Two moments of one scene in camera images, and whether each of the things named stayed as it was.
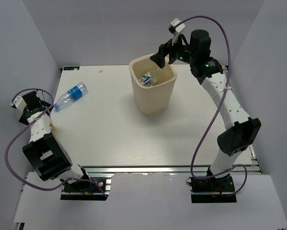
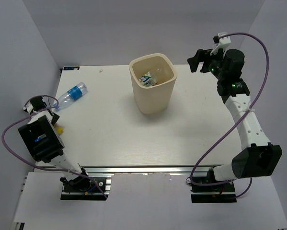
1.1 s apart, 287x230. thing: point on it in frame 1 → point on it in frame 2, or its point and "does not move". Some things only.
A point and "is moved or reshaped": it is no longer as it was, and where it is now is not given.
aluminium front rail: x=172 y=169 does not move
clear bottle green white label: x=147 y=80 does not move
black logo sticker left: x=71 y=68 does not move
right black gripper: x=166 y=49 → x=200 y=56
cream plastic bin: x=153 y=99 does not move
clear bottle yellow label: x=51 y=126 is moved or reshaped
